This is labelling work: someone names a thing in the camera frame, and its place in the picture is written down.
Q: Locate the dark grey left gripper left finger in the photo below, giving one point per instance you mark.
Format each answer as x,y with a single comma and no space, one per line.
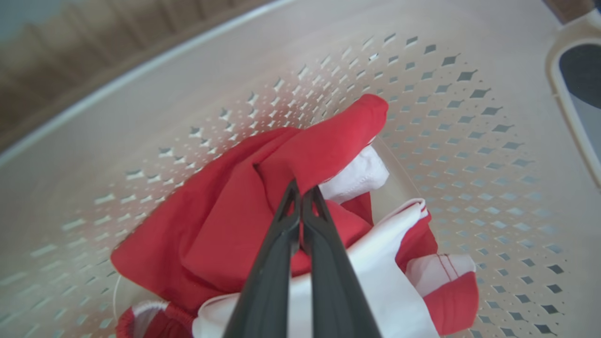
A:
270,281

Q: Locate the brown ribbed furniture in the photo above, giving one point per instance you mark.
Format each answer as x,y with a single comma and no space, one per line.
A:
70,51

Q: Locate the red and white garment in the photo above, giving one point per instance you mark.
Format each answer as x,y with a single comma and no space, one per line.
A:
225,225

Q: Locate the beige perforated plastic laundry basket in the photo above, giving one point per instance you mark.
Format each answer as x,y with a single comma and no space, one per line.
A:
469,155

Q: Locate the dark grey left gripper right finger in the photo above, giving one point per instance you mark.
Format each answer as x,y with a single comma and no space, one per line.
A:
335,291

